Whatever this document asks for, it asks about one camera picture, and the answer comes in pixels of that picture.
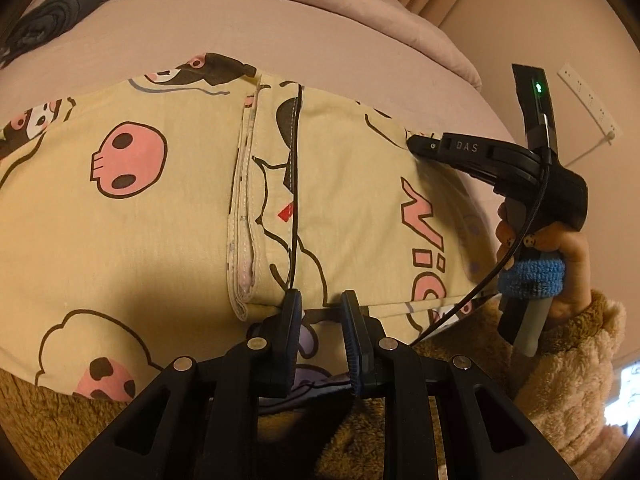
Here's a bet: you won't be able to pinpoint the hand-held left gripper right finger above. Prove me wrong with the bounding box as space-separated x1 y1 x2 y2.
340 290 568 480

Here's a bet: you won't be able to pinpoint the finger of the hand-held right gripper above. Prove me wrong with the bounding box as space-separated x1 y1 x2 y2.
406 132 446 159

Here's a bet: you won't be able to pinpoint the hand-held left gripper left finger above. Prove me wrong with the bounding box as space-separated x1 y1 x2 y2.
57 289 304 480

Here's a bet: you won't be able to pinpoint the yellow cartoon print pants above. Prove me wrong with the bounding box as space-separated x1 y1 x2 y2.
0 52 507 404

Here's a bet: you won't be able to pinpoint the folded dark pants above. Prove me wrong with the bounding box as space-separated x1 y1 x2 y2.
0 0 111 69

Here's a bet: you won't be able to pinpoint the person's right hand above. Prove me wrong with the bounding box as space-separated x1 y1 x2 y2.
495 219 592 332

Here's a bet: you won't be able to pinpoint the blue fuzzy band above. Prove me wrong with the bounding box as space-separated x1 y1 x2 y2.
496 259 567 302

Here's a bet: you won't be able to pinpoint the bed with purple sheet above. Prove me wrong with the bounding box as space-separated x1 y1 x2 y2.
0 0 507 221

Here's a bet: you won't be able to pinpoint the person's brown fluffy robe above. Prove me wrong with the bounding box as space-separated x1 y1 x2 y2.
0 310 521 480

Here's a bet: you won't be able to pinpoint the white wall power strip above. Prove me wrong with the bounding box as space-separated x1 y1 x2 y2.
557 62 624 147

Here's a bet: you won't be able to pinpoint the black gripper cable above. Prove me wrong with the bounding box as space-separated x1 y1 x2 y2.
409 157 553 347

